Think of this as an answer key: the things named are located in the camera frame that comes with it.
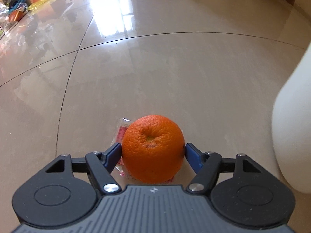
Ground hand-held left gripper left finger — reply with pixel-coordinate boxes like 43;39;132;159
45;143;122;196

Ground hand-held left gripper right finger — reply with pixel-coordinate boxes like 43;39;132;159
185;143;263;196

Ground orange fruit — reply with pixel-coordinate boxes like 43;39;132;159
121;115;185;183

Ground white plastic trash bin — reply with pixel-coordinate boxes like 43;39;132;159
272;41;311;195

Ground small red wrapper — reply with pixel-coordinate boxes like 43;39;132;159
112;118;175;183

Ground yellow plastic bag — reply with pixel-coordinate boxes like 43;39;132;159
27;0;57;11

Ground basketball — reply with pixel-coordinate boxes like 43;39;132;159
8;10;25;22

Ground dark clothes pile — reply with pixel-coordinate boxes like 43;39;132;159
7;0;27;11

